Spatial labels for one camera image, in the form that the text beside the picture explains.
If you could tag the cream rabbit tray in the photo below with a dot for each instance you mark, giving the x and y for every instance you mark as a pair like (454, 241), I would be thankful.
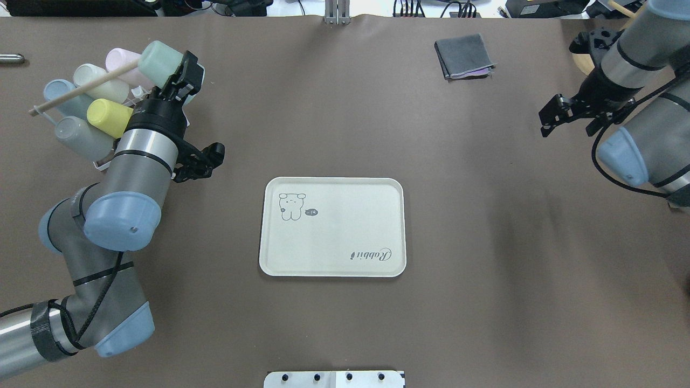
(333, 227)

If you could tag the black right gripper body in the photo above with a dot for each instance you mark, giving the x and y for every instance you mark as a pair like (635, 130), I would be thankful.
(605, 90)

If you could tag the grey cup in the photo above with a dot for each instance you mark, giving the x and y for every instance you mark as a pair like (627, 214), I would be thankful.
(82, 138)

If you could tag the grey folded cloth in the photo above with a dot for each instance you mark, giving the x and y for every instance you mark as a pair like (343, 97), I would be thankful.
(464, 57)

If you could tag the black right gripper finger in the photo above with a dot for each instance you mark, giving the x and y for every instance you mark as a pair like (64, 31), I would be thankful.
(599, 122)
(555, 112)

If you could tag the aluminium frame post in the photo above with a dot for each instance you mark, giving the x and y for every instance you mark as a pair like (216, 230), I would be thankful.
(337, 12)

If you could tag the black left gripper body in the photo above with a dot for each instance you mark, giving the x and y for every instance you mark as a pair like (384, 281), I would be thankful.
(157, 114)

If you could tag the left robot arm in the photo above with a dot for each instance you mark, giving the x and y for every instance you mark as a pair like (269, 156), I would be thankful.
(97, 229)

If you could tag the green cup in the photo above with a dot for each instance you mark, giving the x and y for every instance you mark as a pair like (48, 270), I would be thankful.
(158, 62)

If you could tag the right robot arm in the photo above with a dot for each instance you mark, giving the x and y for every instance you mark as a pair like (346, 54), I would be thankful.
(636, 98)

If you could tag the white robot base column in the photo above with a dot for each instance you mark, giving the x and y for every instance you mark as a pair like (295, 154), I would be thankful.
(336, 378)

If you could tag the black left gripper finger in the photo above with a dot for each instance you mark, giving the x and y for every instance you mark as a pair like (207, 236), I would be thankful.
(165, 93)
(187, 80)

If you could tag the yellow cup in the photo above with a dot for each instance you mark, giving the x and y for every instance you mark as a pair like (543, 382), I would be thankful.
(108, 116)

